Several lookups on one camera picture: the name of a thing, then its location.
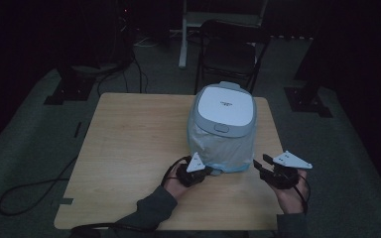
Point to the translucent plastic trash bag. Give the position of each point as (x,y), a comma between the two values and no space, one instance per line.
(223,148)

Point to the black folding chair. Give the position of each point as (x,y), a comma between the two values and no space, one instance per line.
(229,56)

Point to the person's right hand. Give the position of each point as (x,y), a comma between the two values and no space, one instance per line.
(291,200)

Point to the black stand base plate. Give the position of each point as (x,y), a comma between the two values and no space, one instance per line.
(69,91)
(306,102)

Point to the white grey lidded trash can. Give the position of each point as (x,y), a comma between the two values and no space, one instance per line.
(226,105)

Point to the grey tape piece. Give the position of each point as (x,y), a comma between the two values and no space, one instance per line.
(63,201)

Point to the person's left hand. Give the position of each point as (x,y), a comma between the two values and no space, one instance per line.
(175,188)

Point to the small black strip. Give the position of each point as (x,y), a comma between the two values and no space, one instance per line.
(77,129)

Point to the white desk frame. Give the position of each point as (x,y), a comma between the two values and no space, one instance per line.
(187,33)

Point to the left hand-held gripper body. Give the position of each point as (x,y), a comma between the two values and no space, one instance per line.
(191,177)

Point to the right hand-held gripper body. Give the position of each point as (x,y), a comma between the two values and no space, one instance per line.
(282,178)

